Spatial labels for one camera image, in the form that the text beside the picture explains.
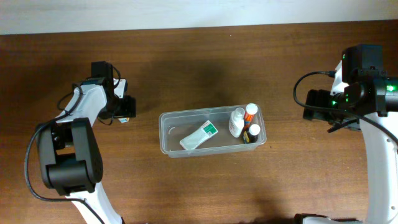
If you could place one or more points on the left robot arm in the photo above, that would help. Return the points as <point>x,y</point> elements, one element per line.
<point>69,156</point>

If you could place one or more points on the clear plastic container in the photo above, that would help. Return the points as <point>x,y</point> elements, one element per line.
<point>174,126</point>

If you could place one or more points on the white green medicine box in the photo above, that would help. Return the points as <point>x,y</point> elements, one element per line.
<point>205,132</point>

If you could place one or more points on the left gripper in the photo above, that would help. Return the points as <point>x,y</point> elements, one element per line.
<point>128,106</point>

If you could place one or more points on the dark bottle white cap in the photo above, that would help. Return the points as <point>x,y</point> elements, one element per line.
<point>251,134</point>

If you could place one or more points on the white spray bottle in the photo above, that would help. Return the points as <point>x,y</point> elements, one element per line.
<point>236,122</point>

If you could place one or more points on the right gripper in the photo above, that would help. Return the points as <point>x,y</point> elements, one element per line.
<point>315,104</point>

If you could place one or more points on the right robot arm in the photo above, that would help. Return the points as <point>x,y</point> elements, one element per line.
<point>364,98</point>

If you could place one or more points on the gold lid small jar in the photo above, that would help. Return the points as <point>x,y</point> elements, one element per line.
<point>124,120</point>

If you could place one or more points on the orange tube white cap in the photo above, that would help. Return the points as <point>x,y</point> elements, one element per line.
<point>251,110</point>

